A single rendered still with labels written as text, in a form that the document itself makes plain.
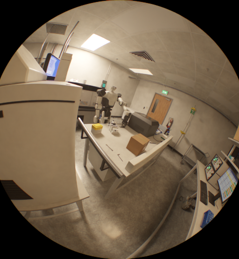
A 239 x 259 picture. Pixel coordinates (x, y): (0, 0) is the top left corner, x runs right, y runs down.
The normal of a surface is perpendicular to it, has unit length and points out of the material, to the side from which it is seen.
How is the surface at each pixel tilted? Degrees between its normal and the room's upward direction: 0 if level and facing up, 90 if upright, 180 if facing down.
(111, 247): 0
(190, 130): 90
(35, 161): 90
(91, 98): 90
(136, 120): 90
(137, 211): 0
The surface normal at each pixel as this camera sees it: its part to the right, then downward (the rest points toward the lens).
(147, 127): -0.72, 0.06
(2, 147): 0.62, 0.50
